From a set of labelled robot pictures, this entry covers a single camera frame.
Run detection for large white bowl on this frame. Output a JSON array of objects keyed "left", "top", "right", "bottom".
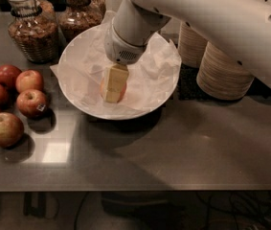
[{"left": 56, "top": 21, "right": 182, "bottom": 121}]

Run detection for large yellow-red apple front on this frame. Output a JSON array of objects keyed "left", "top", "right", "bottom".
[{"left": 0, "top": 112, "right": 24, "bottom": 148}]

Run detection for front stack paper bowls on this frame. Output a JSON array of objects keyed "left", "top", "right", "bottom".
[{"left": 196, "top": 42, "right": 254, "bottom": 101}]

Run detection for black cable under table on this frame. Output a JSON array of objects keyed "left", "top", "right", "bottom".
[{"left": 73, "top": 191, "right": 91, "bottom": 230}]

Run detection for glass granola jar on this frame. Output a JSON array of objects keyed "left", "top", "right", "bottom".
[
  {"left": 8, "top": 0, "right": 58, "bottom": 63},
  {"left": 58, "top": 0, "right": 106, "bottom": 42}
]

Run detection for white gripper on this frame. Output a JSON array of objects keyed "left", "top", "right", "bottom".
[{"left": 102, "top": 19, "right": 147, "bottom": 104}]

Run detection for rear stack paper bowls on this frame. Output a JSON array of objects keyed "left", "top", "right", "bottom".
[{"left": 178, "top": 22, "right": 208, "bottom": 68}]

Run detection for glass granola jar right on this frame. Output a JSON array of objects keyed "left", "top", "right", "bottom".
[{"left": 58, "top": 0, "right": 106, "bottom": 42}]

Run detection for red apple with sticker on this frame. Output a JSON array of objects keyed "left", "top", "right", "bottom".
[{"left": 16, "top": 89, "right": 48, "bottom": 119}]

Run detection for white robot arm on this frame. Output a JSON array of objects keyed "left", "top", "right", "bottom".
[{"left": 104, "top": 0, "right": 271, "bottom": 88}]

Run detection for glass granola jar left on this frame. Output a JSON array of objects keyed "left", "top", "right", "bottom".
[{"left": 8, "top": 0, "right": 58, "bottom": 63}]

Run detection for stack paper bowls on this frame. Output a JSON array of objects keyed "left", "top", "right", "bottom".
[
  {"left": 196, "top": 42, "right": 254, "bottom": 101},
  {"left": 178, "top": 22, "right": 208, "bottom": 68}
]

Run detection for white paper liner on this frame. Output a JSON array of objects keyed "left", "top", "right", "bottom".
[{"left": 49, "top": 10, "right": 182, "bottom": 117}]

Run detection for pale red apple upper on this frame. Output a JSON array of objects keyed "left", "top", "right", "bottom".
[{"left": 15, "top": 70, "right": 44, "bottom": 93}]

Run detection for red apple top left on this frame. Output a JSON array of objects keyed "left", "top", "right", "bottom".
[{"left": 0, "top": 64, "right": 22, "bottom": 90}]

